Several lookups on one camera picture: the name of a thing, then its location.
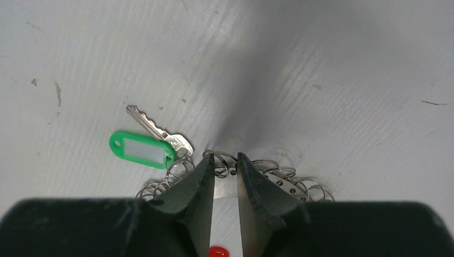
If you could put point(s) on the red plastic key tag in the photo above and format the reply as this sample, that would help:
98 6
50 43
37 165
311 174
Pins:
218 251

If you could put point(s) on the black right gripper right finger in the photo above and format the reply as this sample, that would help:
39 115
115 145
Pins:
272 222

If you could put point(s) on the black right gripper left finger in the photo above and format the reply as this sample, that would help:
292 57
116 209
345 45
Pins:
181 216

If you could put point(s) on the large metal keyring with rings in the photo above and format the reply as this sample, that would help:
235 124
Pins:
306 189

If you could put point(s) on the silver key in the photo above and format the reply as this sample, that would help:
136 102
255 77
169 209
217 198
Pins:
178 142

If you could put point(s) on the green plastic key tag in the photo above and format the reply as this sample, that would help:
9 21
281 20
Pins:
142 149

